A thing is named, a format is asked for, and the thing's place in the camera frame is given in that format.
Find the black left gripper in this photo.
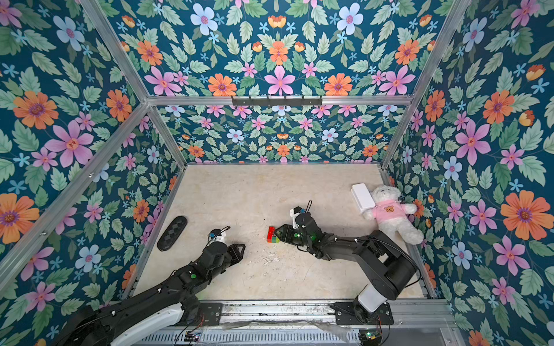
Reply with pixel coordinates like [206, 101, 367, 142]
[205, 243, 248, 283]

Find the red lego brick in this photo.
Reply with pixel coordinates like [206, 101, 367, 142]
[266, 226, 275, 243]

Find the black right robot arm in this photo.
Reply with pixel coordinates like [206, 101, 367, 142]
[267, 209, 420, 315]

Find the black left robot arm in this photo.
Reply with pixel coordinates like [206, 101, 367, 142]
[52, 242, 246, 345]

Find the black oval remote pad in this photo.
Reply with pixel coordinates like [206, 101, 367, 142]
[157, 216, 188, 252]

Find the white rectangular box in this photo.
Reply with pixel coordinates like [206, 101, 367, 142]
[351, 183, 376, 213]

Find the left small circuit board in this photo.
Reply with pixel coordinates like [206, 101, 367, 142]
[183, 332, 201, 343]

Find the small circuit board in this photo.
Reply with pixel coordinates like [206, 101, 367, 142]
[359, 330, 382, 346]
[183, 332, 201, 343]

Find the white teddy bear pink shirt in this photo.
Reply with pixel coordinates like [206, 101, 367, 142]
[362, 185, 424, 245]

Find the right small circuit board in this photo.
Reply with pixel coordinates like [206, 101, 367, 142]
[359, 330, 382, 346]

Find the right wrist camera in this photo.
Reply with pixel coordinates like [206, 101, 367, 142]
[289, 206, 306, 229]

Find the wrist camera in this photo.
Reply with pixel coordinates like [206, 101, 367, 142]
[207, 226, 230, 245]
[289, 206, 306, 229]

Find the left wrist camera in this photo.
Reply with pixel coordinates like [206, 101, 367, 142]
[207, 226, 230, 245]

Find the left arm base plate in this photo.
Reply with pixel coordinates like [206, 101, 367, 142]
[178, 302, 224, 327]

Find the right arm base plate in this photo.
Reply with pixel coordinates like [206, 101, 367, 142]
[330, 302, 395, 326]

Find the black wall hook rail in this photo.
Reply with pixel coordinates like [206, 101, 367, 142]
[231, 96, 323, 108]

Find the aluminium front rail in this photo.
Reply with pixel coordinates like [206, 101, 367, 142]
[205, 298, 457, 331]

